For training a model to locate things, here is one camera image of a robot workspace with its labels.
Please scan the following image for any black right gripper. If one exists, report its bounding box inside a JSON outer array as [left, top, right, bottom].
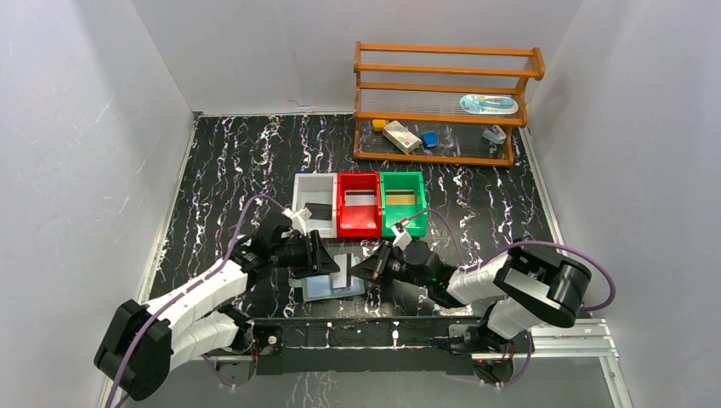
[[349, 240, 430, 289]]

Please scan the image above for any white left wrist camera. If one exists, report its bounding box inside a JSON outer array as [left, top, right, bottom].
[[282, 207, 312, 235]]

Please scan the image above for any small blue block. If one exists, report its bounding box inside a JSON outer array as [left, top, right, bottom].
[[421, 132, 438, 149]]

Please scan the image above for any grey-green card holder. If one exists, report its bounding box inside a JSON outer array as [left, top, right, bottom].
[[289, 275, 366, 303]]

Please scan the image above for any white tape dispenser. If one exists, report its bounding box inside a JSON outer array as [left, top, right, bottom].
[[482, 125, 507, 145]]

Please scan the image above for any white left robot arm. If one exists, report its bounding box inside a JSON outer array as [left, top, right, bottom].
[[94, 207, 340, 401]]

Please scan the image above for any green plastic bin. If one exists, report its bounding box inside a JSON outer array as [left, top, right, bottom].
[[380, 171, 428, 238]]

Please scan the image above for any white cardboard box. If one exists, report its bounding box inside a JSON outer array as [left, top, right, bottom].
[[382, 121, 422, 155]]

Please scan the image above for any orange wooden shelf rack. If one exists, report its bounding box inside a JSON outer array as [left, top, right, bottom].
[[353, 42, 546, 167]]

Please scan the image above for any red plastic bin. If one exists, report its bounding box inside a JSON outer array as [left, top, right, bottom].
[[337, 172, 382, 239]]

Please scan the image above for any white magnetic stripe card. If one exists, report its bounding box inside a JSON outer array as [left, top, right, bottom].
[[331, 253, 363, 292]]

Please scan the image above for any small yellow block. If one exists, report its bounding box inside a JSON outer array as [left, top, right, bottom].
[[372, 119, 389, 132]]

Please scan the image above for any teal packaged tool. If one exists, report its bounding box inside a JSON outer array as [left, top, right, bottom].
[[459, 94, 519, 116]]

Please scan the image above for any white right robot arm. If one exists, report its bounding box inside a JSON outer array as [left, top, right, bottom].
[[350, 239, 592, 352]]

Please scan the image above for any aluminium frame rail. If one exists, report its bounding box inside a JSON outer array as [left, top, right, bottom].
[[135, 314, 617, 368]]

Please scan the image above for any gold card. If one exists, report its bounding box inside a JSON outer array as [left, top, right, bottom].
[[384, 190, 417, 206]]

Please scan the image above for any silver grey card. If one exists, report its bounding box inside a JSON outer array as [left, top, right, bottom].
[[343, 190, 377, 207]]

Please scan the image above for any black card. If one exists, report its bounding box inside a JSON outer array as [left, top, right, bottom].
[[305, 202, 333, 221]]

